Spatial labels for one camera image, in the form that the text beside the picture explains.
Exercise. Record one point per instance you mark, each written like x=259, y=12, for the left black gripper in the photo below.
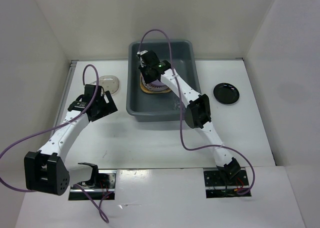
x=109, y=107

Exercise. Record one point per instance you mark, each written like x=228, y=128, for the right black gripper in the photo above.
x=147, y=80

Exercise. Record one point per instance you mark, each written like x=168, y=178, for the round patterned plate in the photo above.
x=154, y=87

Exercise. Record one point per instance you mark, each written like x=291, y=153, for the woven bamboo square tray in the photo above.
x=149, y=89

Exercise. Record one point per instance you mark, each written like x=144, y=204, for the clear plastic cup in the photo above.
x=176, y=103

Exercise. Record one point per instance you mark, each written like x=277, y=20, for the purple round plate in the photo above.
x=157, y=84

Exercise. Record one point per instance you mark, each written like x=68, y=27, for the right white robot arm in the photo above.
x=197, y=114

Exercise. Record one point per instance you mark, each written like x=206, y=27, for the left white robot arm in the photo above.
x=45, y=170

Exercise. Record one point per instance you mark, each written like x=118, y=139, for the grey plastic bin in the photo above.
x=159, y=107

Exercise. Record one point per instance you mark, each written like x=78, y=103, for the clear square small dish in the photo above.
x=109, y=83

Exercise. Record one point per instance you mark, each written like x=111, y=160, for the black round plate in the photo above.
x=226, y=93

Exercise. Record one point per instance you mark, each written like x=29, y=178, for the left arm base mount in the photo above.
x=104, y=184

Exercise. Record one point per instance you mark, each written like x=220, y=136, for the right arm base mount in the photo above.
x=215, y=187

